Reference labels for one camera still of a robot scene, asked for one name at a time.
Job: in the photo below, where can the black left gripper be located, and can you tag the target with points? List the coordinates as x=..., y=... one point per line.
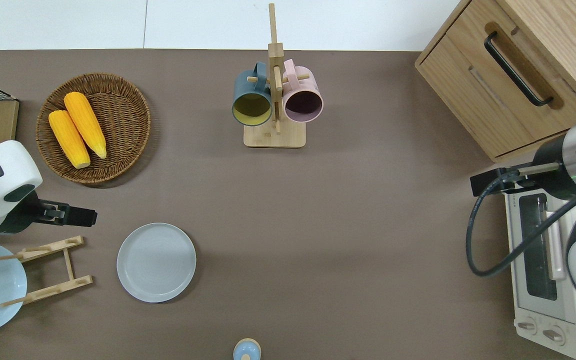
x=23, y=215

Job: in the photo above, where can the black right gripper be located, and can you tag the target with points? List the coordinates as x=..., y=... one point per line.
x=518, y=180

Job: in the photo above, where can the gray plate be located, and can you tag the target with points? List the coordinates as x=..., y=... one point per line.
x=156, y=262

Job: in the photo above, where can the wooden plate rack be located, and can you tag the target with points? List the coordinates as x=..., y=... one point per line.
x=58, y=289

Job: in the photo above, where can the yellow corn cob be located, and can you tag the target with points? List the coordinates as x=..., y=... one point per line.
x=85, y=122
x=68, y=137

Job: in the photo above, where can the wooden drawer cabinet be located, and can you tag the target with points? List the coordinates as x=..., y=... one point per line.
x=468, y=90

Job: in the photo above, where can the white toaster oven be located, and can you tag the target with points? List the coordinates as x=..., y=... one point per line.
x=533, y=312

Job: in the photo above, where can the brown wicker basket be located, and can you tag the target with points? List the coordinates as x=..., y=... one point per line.
x=123, y=115

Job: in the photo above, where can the brown table mat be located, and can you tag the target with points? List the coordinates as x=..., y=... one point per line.
x=368, y=225

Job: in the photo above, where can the pink mug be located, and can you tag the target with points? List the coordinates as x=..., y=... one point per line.
x=303, y=80

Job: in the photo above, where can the wooden mug tree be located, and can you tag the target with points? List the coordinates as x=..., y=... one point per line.
x=274, y=137

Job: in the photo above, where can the teal mug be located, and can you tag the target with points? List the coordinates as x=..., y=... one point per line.
x=250, y=87

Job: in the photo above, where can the black right gripper camera box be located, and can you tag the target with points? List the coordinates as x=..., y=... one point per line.
x=485, y=182

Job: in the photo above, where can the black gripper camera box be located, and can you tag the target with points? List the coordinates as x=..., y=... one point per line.
x=485, y=182
x=84, y=216

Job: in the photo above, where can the black left gripper camera box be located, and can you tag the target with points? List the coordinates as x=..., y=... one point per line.
x=84, y=216

